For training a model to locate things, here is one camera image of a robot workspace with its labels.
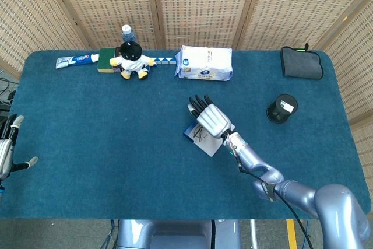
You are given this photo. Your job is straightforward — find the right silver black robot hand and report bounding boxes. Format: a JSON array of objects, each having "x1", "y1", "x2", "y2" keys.
[{"x1": 188, "y1": 94, "x2": 235, "y2": 139}]

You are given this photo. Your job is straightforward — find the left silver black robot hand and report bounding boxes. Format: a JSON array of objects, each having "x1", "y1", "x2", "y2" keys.
[{"x1": 0, "y1": 114, "x2": 39, "y2": 181}]

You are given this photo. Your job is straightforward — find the black-framed eyeglasses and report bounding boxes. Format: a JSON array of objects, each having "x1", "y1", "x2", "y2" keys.
[{"x1": 191, "y1": 124, "x2": 209, "y2": 142}]

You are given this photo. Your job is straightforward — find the blue and white box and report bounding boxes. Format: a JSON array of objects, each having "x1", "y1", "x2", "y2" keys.
[{"x1": 182, "y1": 119, "x2": 224, "y2": 157}]

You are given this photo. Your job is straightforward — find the black cylindrical container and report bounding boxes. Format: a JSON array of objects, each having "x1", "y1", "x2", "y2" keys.
[{"x1": 266, "y1": 93, "x2": 299, "y2": 125}]

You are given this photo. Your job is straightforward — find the white tissue pack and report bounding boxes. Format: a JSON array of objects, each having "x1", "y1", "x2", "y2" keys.
[{"x1": 174, "y1": 44, "x2": 234, "y2": 82}]

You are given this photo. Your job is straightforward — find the blue white snake puzzle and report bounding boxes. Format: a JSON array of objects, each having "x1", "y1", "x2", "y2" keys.
[{"x1": 147, "y1": 55, "x2": 178, "y2": 66}]

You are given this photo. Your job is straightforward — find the black head plush doll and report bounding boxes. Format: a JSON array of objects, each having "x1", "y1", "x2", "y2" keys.
[{"x1": 109, "y1": 41, "x2": 157, "y2": 80}]

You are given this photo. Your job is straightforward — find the blue carpet table mat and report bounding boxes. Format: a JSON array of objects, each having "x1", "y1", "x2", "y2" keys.
[{"x1": 0, "y1": 50, "x2": 372, "y2": 220}]

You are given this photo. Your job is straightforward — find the grey folded cloth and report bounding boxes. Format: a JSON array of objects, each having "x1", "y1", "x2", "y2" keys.
[{"x1": 280, "y1": 43, "x2": 325, "y2": 80}]

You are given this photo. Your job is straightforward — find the blue white toothpaste tube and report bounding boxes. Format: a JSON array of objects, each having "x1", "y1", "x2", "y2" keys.
[{"x1": 55, "y1": 53, "x2": 101, "y2": 70}]

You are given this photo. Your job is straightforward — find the bamboo folding screen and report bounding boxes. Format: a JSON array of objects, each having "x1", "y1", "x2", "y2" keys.
[{"x1": 0, "y1": 0, "x2": 373, "y2": 129}]

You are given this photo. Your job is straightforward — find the small dark brown box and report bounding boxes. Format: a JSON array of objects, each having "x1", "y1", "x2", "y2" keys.
[{"x1": 113, "y1": 47, "x2": 123, "y2": 73}]

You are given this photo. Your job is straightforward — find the clear plastic water bottle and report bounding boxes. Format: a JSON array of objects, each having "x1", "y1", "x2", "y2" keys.
[{"x1": 121, "y1": 24, "x2": 137, "y2": 44}]

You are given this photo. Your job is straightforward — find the green yellow sponge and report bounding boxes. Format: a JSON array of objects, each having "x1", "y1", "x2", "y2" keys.
[{"x1": 97, "y1": 47, "x2": 117, "y2": 74}]

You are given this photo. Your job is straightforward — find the blue-grey robot torso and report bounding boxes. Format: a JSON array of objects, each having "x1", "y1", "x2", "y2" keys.
[{"x1": 115, "y1": 219, "x2": 242, "y2": 249}]

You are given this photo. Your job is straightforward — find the silver metal table leg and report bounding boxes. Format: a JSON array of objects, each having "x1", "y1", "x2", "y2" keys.
[{"x1": 249, "y1": 219, "x2": 259, "y2": 249}]

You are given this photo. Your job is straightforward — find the black floor cable bundle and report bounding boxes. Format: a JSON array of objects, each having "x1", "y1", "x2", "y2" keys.
[{"x1": 0, "y1": 77, "x2": 17, "y2": 115}]

